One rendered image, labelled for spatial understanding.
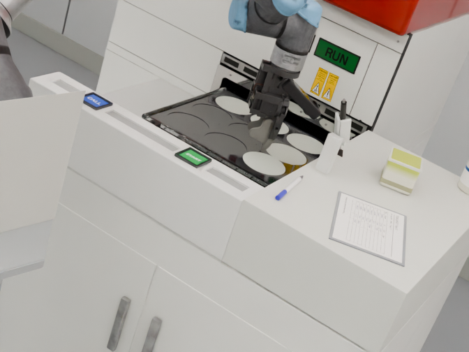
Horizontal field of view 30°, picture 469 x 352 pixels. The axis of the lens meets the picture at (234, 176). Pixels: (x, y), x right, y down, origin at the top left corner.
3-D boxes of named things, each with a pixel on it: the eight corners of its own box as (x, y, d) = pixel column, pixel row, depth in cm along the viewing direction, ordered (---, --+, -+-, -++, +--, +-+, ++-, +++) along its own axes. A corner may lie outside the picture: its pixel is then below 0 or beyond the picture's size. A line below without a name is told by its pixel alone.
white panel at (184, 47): (111, 47, 254) (145, -89, 236) (353, 177, 225) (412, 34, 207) (105, 48, 251) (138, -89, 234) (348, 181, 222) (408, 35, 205)
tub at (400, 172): (380, 172, 196) (391, 145, 193) (412, 184, 195) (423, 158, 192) (377, 184, 189) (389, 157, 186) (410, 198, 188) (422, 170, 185)
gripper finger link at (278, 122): (265, 132, 200) (277, 98, 196) (273, 133, 201) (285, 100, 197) (267, 141, 196) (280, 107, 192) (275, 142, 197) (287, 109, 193)
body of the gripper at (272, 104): (246, 102, 200) (262, 54, 195) (280, 111, 202) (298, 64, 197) (248, 116, 194) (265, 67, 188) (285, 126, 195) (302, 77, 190)
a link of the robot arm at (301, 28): (283, -10, 188) (318, -2, 191) (267, 37, 192) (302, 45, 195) (294, 3, 181) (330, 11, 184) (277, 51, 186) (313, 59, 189)
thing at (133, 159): (46, 126, 199) (58, 70, 192) (244, 246, 179) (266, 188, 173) (17, 135, 191) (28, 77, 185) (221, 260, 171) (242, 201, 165)
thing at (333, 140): (324, 160, 192) (345, 107, 186) (338, 169, 190) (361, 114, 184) (311, 167, 187) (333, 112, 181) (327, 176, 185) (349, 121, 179)
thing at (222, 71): (211, 94, 238) (221, 62, 234) (350, 169, 222) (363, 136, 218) (207, 96, 236) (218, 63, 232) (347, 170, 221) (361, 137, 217)
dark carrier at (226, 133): (226, 91, 230) (227, 89, 229) (338, 151, 218) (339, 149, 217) (149, 118, 201) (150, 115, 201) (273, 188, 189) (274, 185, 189)
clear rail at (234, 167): (143, 116, 202) (144, 111, 201) (278, 193, 189) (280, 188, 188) (139, 118, 201) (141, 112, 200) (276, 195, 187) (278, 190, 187)
